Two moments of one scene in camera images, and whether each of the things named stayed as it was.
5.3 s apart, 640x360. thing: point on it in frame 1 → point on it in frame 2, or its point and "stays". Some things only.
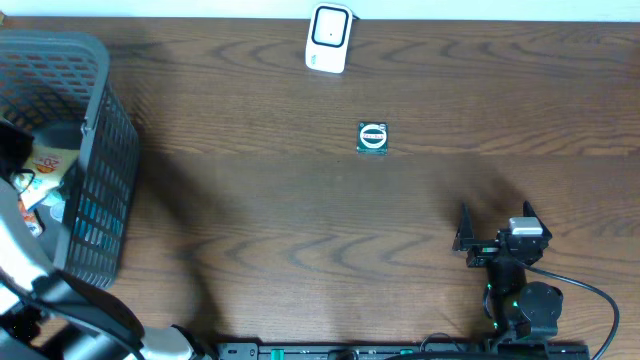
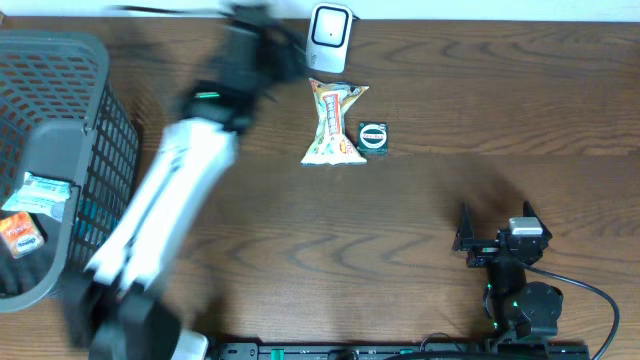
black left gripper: [15, 142] → [283, 50]
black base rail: [404, 351] stays
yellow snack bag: [51, 165] → [330, 144]
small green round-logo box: [372, 138] stays
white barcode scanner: [328, 37] stays
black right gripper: [484, 250] stays
